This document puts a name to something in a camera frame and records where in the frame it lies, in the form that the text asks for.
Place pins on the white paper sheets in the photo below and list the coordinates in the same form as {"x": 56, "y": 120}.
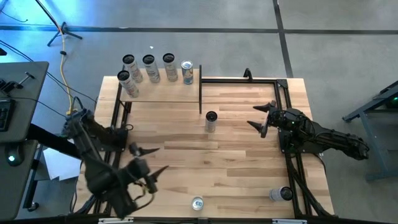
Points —
{"x": 60, "y": 165}

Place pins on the blue beverage can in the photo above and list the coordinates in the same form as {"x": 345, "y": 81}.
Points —
{"x": 187, "y": 73}
{"x": 197, "y": 203}

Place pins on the black computer mouse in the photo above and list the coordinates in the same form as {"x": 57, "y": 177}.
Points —
{"x": 14, "y": 155}

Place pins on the silver metal bracket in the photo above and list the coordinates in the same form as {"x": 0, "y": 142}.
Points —
{"x": 115, "y": 220}
{"x": 289, "y": 221}

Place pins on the white can red stripe label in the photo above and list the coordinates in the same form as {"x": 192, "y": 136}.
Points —
{"x": 152, "y": 70}

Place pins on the black aluminium rig frame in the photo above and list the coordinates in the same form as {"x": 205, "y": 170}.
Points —
{"x": 239, "y": 81}

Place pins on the black desk leg with caster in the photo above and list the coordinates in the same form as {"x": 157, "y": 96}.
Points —
{"x": 32, "y": 206}

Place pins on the white Arctic Vibe Celsius can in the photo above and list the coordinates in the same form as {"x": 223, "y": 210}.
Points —
{"x": 171, "y": 68}

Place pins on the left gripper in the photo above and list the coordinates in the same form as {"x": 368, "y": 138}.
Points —
{"x": 140, "y": 169}

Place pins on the black keyboard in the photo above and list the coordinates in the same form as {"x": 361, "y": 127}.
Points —
{"x": 4, "y": 115}

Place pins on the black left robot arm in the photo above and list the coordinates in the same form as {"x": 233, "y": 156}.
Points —
{"x": 102, "y": 180}

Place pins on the grey desk top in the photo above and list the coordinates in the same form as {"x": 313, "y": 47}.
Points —
{"x": 28, "y": 102}
{"x": 12, "y": 186}

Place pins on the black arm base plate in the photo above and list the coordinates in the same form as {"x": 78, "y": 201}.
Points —
{"x": 287, "y": 146}
{"x": 119, "y": 146}

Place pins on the small black floor object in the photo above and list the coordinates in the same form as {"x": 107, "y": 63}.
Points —
{"x": 2, "y": 51}

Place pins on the black frame mount bracket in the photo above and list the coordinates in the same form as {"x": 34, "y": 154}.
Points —
{"x": 247, "y": 74}

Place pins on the white Tropical Vibe Celsius can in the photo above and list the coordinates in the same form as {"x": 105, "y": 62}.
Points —
{"x": 134, "y": 70}

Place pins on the grey metal cart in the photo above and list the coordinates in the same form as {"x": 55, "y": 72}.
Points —
{"x": 382, "y": 146}

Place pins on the black desk clamp tool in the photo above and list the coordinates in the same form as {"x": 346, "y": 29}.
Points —
{"x": 9, "y": 84}

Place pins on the black diagonal desk beam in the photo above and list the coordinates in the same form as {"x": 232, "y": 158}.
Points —
{"x": 53, "y": 140}

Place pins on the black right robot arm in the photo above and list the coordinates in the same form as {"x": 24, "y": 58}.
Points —
{"x": 329, "y": 138}

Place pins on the black tripod stand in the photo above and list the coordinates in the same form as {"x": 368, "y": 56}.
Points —
{"x": 63, "y": 29}

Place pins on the black shelf support bar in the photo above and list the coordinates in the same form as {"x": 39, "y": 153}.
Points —
{"x": 117, "y": 104}
{"x": 200, "y": 93}

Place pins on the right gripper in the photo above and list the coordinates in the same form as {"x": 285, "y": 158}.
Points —
{"x": 275, "y": 119}

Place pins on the white Celsius beverage can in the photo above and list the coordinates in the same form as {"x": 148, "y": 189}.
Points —
{"x": 129, "y": 84}
{"x": 211, "y": 124}
{"x": 278, "y": 194}

